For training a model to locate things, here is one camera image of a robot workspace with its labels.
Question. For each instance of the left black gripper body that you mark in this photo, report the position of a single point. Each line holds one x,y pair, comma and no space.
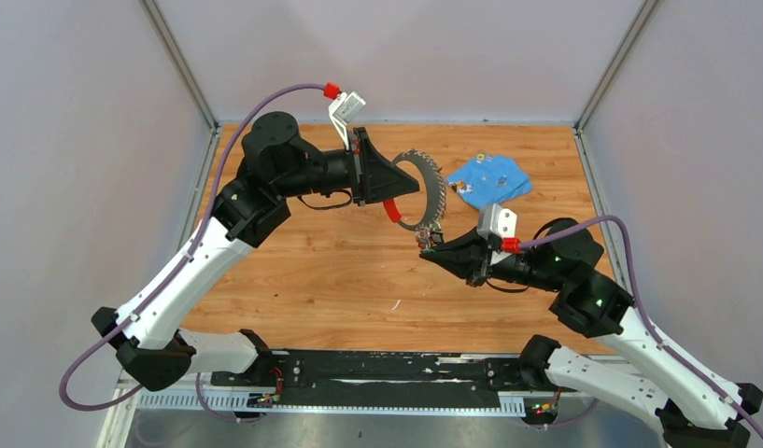
356,166

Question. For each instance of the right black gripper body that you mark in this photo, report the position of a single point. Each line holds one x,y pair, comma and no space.
484,272

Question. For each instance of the bunch of coloured keys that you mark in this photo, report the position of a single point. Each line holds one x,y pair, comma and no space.
428,237

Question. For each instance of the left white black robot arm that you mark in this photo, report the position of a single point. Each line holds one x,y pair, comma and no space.
278,164

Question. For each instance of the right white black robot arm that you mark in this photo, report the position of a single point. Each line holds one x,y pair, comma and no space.
684,402

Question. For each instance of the blue folded cloth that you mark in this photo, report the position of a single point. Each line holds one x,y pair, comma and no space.
487,179

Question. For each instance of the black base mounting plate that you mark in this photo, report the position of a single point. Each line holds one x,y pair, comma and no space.
379,379

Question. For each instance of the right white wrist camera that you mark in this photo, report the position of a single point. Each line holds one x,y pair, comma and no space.
497,226

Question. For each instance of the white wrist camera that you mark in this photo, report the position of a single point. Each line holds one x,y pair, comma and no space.
344,107
497,226

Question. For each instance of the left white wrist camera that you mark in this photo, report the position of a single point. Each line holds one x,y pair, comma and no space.
344,107

